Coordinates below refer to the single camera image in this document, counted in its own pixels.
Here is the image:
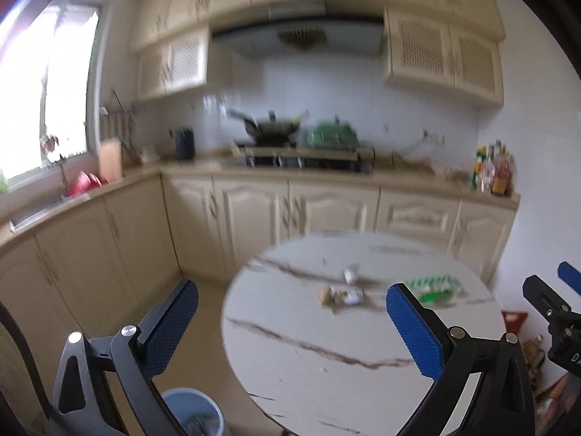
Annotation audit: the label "yellow white wrapper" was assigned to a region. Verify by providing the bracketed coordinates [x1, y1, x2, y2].
[330, 285, 365, 306]

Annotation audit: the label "round marble table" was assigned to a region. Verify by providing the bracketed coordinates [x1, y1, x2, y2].
[221, 229, 507, 436]

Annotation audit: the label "cream base cabinets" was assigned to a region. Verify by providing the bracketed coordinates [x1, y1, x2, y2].
[0, 163, 520, 328]

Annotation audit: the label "green white packet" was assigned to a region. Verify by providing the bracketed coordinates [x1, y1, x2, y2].
[404, 275, 461, 304]

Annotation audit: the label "green electric cooking pot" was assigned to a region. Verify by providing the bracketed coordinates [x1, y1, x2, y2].
[303, 117, 359, 148]

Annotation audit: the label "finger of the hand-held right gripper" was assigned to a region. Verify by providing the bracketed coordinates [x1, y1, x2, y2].
[557, 261, 581, 296]
[522, 275, 581, 324]

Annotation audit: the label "small lattice door cabinet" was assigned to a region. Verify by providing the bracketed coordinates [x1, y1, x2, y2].
[135, 25, 210, 103]

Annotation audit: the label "red plastic tub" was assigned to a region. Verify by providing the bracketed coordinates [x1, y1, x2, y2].
[68, 170, 110, 197]

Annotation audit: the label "hanging utensil rack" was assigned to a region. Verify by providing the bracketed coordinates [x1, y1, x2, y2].
[100, 91, 150, 146]

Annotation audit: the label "black wok with lid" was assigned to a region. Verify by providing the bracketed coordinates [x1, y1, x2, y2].
[227, 109, 309, 144]

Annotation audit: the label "black range hood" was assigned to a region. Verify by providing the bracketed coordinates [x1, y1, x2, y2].
[211, 4, 386, 60]

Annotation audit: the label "wooden cutting board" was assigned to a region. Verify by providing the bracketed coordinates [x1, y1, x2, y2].
[97, 138, 124, 181]

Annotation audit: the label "group of condiment bottles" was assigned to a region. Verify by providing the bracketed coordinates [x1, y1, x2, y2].
[472, 141, 516, 197]

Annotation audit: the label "blue waste bin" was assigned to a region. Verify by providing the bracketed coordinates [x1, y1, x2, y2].
[160, 387, 225, 436]

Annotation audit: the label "black electric kettle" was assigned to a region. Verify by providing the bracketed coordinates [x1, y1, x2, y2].
[175, 126, 196, 161]

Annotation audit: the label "red snack bag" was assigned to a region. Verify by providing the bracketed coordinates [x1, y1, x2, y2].
[501, 311, 529, 333]

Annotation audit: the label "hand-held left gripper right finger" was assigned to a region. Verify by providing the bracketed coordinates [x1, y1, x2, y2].
[386, 283, 536, 436]

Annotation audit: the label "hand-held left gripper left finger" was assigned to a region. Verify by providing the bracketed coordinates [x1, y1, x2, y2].
[48, 279, 200, 436]

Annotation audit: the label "steel kitchen faucet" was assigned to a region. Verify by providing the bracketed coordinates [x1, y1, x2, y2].
[43, 135, 73, 198]

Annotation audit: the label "steel kitchen sink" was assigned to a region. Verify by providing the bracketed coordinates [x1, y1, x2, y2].
[9, 191, 92, 232]

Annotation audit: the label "black gas hob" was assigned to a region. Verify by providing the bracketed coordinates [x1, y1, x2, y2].
[222, 154, 373, 175]

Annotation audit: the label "yellow plastic bag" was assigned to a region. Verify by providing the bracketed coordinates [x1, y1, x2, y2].
[522, 336, 548, 373]

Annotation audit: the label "wide lattice door cabinet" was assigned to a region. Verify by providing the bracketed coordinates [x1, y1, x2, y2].
[382, 7, 505, 107]

